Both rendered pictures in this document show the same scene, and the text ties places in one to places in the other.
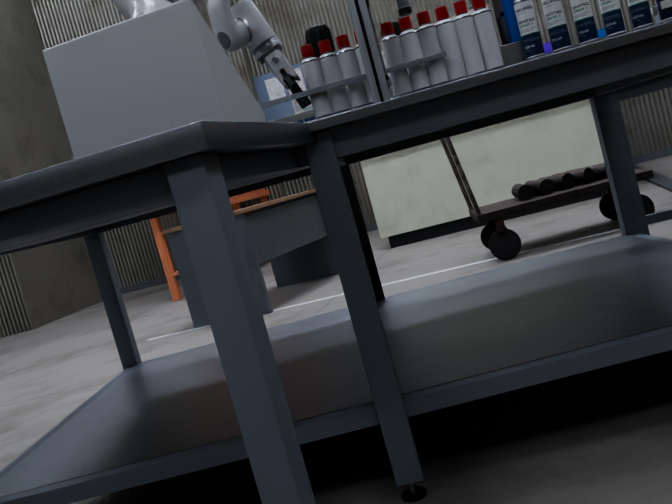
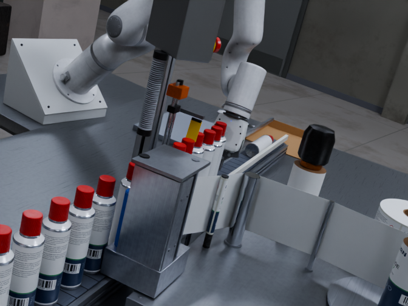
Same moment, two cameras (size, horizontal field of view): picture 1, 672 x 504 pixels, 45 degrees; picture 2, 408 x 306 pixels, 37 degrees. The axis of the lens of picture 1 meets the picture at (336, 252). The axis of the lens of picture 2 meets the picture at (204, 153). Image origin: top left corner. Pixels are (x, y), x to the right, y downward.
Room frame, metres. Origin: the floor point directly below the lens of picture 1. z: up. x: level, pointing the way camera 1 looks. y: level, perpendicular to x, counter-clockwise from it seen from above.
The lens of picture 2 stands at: (2.72, -1.68, 1.57)
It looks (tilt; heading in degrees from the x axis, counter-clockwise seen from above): 19 degrees down; 106
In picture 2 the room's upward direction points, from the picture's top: 14 degrees clockwise
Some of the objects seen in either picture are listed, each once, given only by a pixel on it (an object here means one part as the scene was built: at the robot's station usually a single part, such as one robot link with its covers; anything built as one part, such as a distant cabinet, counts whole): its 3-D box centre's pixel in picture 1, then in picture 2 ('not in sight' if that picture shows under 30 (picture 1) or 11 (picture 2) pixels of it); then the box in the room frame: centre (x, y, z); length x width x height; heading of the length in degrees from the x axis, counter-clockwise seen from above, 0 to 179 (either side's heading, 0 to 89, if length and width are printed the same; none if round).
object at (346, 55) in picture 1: (351, 72); (201, 165); (2.29, -0.17, 0.98); 0.05 x 0.05 x 0.20
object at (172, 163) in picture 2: not in sight; (172, 161); (2.36, -0.61, 1.14); 0.14 x 0.11 x 0.01; 87
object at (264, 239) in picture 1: (262, 252); not in sight; (5.81, 0.51, 0.34); 1.28 x 0.66 x 0.68; 154
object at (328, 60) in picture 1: (333, 77); (208, 161); (2.30, -0.12, 0.98); 0.05 x 0.05 x 0.20
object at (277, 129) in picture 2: not in sight; (285, 138); (2.35, 0.81, 0.85); 0.30 x 0.26 x 0.04; 87
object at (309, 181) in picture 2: (328, 73); (306, 179); (2.57, -0.13, 1.03); 0.09 x 0.09 x 0.30
